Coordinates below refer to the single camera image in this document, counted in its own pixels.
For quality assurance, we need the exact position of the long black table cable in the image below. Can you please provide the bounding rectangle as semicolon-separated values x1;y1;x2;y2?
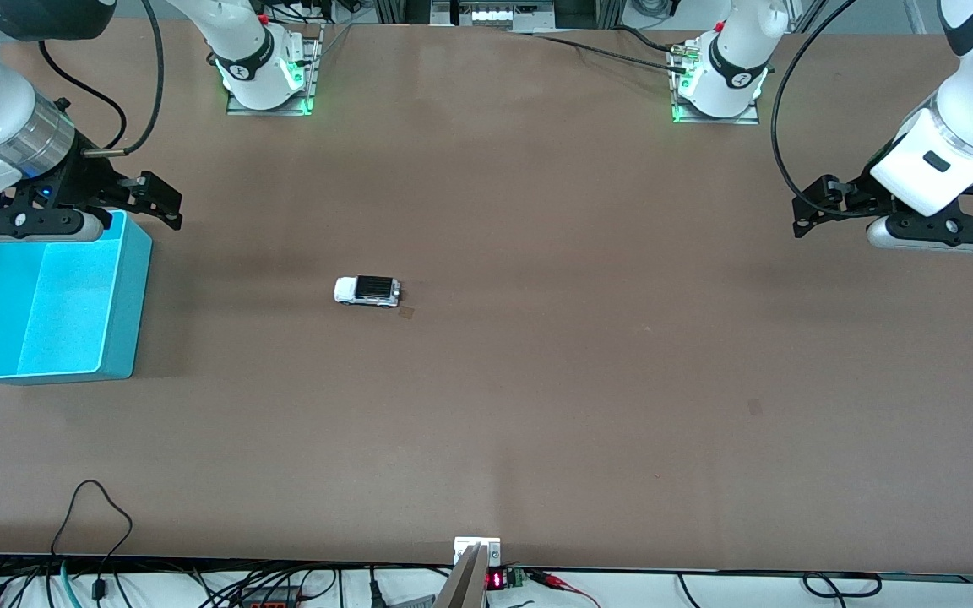
529;32;690;75

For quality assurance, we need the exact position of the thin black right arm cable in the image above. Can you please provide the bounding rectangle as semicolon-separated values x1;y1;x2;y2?
38;41;128;153

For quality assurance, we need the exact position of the teal cable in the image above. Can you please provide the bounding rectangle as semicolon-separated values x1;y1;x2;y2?
58;561;84;608

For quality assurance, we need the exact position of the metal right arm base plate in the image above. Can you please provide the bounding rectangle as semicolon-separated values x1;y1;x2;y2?
226;24;324;117

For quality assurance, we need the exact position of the black looped thin cable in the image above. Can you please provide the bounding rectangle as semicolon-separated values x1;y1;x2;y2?
50;479;134;602

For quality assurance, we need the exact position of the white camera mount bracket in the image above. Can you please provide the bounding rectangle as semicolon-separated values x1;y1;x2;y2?
433;536;503;608

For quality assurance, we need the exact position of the short black table cable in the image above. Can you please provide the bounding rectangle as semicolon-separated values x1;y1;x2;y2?
612;25;683;53

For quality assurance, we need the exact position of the turquoise plastic bin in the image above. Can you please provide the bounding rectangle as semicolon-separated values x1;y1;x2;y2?
0;210;153;386

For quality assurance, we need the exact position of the red clip lead wire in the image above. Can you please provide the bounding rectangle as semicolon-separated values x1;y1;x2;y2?
527;569;602;608

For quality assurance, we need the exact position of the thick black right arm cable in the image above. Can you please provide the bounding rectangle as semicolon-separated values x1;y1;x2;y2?
79;0;167;160

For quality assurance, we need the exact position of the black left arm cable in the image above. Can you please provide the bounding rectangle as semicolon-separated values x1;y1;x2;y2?
770;0;856;217

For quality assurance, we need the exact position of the white jeep toy black roof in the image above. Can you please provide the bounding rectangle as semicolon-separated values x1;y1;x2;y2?
334;275;404;310

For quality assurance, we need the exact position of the black coiled cable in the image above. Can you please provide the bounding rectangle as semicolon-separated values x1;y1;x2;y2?
802;572;883;600

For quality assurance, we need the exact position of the white lit background device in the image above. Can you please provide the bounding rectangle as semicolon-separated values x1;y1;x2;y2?
431;0;557;31

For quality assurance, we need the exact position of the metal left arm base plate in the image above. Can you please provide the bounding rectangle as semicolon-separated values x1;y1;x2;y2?
670;42;761;126

